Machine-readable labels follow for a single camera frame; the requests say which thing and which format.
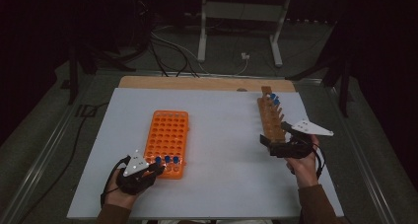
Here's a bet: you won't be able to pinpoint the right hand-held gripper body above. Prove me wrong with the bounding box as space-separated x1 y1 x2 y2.
269 119 334 160

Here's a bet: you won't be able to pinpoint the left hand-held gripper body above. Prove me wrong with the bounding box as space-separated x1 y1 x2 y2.
116 149 156 196

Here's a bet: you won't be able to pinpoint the wooden tube rack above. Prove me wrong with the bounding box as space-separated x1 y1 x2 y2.
256 86 290 145

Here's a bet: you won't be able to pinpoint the orange plastic tube rack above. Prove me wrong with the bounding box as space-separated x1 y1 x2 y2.
143 110 190 181

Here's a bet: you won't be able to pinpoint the person's left hand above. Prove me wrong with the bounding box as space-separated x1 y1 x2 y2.
104 167 143 211

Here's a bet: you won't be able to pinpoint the person's right hand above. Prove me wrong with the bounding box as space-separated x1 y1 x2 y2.
285 134 320 189

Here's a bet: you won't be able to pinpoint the white table mat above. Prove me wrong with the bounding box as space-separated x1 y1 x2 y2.
66 87 345 219

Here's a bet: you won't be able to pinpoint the black tripod stand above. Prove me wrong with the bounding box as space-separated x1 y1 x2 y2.
285 6 355 118
67 42 137 106

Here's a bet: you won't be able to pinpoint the grey metal stand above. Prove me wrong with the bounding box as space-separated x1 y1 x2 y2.
196 0 294 68

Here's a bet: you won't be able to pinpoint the left hand-held gripper black cable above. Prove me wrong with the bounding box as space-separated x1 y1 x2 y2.
100 155 131 209

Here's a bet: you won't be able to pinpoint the hand-held gripper black cable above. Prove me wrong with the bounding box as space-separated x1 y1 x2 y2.
100 155 131 209
309 141 327 181

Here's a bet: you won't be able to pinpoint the right hand-held gripper black cable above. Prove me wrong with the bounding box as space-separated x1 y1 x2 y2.
309 141 327 181

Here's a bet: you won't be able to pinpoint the thin black floor cable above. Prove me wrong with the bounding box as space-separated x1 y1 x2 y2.
18 102 109 224

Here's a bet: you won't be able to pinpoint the white plug with cable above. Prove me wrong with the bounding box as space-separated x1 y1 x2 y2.
231 51 251 77

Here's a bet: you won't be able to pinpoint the black floor cables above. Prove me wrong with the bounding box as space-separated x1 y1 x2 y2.
149 36 200 79

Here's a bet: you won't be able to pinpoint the long white floor cable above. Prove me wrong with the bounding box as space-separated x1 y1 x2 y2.
151 31 211 75

